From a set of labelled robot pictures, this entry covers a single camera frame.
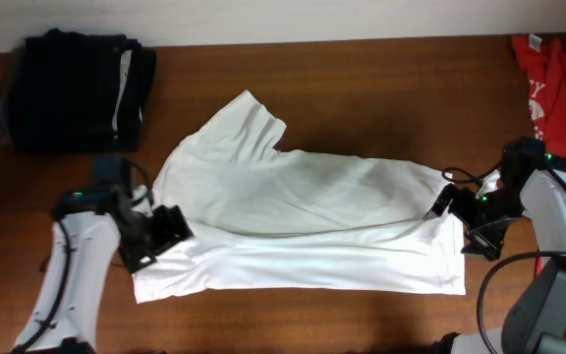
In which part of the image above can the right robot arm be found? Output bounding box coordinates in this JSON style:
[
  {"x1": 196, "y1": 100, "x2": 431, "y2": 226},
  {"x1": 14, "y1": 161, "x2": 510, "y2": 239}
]
[{"x1": 430, "y1": 150, "x2": 566, "y2": 353}]

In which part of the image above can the red t-shirt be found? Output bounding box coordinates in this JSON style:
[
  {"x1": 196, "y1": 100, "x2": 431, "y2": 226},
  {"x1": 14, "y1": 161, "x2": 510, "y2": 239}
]
[{"x1": 511, "y1": 34, "x2": 566, "y2": 157}]

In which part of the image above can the folded black clothes stack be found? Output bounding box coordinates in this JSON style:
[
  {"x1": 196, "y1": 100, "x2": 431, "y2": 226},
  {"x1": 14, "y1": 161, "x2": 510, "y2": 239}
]
[{"x1": 0, "y1": 29, "x2": 157, "y2": 153}]

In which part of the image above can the white t-shirt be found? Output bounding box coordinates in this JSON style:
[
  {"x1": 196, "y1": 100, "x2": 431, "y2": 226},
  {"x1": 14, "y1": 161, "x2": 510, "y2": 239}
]
[{"x1": 133, "y1": 92, "x2": 465, "y2": 303}]

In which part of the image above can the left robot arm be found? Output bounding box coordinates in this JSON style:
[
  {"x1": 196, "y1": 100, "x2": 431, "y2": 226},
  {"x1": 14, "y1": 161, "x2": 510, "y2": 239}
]
[{"x1": 12, "y1": 189, "x2": 193, "y2": 353}]

